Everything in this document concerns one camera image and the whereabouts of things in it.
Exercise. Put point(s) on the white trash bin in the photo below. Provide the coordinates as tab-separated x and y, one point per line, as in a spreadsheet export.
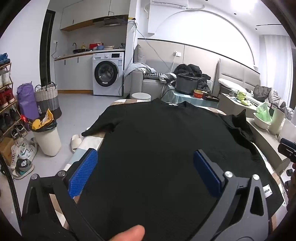
48	141

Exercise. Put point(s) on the white curtain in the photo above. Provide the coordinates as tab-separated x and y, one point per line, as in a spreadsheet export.
275	64

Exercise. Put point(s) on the cardboard box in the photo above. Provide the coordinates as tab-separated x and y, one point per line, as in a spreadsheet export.
5	149

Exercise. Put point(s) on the red box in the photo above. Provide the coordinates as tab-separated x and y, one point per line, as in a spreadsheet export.
94	45

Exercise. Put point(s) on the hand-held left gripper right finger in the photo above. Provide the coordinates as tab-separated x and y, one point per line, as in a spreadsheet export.
208	171

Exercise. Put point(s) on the white slipper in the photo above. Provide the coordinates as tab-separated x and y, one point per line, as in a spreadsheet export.
75	142

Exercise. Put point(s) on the black slow cooker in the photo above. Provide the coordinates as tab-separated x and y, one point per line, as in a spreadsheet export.
186	83

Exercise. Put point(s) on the purple bag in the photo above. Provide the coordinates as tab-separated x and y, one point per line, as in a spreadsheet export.
26	102

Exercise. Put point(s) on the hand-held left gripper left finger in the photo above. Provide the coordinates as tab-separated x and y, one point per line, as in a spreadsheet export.
83	172

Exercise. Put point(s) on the grey curved ledge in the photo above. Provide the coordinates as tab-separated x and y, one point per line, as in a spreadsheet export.
266	143

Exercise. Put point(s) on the white air conditioner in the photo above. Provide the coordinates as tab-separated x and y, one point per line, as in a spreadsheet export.
170	3

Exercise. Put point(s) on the black jacket pile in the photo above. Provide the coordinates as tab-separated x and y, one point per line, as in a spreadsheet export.
192	69

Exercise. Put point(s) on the dark door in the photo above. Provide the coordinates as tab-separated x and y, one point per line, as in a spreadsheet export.
45	46

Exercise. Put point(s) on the black food tray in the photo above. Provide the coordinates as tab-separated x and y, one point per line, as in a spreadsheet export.
211	97

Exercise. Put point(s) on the red tin can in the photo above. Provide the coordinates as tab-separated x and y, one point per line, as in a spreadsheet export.
198	93

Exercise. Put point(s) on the grey and teal sneaker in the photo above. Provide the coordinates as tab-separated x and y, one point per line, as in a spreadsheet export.
23	169

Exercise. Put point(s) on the checked blanket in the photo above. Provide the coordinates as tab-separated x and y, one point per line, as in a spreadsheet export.
91	142

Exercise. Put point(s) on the person's left hand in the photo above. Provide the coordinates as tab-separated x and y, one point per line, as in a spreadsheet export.
129	234

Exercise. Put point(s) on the yellow snack packet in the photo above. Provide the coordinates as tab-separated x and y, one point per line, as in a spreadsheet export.
42	121

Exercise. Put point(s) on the dark grey jacket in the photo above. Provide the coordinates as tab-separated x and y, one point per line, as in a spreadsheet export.
261	92

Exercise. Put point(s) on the white round stool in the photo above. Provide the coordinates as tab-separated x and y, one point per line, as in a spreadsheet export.
141	96

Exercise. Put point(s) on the white washing machine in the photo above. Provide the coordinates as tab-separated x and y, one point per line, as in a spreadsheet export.
108	71

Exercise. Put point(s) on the white and green sneaker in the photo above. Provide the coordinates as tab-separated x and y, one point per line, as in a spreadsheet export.
23	150

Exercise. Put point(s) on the green plush toy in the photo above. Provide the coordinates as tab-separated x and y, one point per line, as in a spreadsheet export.
241	96

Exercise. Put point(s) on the white wall socket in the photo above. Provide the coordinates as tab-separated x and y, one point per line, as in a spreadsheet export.
177	54

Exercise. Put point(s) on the woven laundry basket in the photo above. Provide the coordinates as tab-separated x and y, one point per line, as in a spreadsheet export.
47	99

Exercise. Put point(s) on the black knit sweater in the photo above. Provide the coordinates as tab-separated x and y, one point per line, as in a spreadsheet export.
157	139

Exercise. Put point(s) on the side table with blue cloth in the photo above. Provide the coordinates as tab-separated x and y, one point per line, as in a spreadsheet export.
175	98

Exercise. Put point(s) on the steel range hood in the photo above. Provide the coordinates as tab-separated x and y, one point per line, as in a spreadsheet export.
111	21

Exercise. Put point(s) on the white kitchen wall cabinet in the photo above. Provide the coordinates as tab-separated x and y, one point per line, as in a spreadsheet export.
87	14

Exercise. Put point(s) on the white bowl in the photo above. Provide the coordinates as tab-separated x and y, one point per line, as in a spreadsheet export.
261	124

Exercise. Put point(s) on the grey sofa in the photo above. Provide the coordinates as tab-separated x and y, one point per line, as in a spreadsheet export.
148	85

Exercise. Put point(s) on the white kitchen base cabinet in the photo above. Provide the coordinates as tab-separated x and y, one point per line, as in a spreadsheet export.
74	69

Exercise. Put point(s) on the grey upholstered bed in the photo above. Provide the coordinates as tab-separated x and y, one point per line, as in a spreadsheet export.
242	76

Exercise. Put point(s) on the wooden shoe rack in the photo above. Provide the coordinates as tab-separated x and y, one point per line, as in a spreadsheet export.
7	111

